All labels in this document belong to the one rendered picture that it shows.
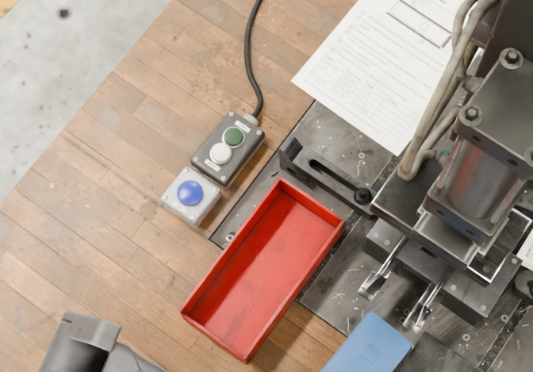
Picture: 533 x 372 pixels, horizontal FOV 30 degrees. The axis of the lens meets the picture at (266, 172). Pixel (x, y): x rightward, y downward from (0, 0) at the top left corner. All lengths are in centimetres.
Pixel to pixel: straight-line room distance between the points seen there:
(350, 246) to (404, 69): 31
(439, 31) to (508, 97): 72
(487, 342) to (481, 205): 44
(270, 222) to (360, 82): 27
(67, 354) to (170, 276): 42
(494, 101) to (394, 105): 66
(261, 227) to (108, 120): 30
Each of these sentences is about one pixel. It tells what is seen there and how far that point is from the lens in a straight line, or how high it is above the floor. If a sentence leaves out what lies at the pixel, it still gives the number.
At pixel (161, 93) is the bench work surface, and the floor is 90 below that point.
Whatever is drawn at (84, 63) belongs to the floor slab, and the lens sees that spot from 267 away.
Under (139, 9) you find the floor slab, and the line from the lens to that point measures 272.
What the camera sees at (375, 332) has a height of 99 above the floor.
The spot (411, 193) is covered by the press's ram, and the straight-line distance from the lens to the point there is 129.
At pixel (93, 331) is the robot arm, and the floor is 133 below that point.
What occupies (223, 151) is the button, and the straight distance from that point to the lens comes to 152.
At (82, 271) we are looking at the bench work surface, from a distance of 154.
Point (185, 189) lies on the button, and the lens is 151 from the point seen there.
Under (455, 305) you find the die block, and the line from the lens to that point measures 147.
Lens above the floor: 237
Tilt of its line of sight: 71 degrees down
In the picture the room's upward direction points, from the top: 5 degrees counter-clockwise
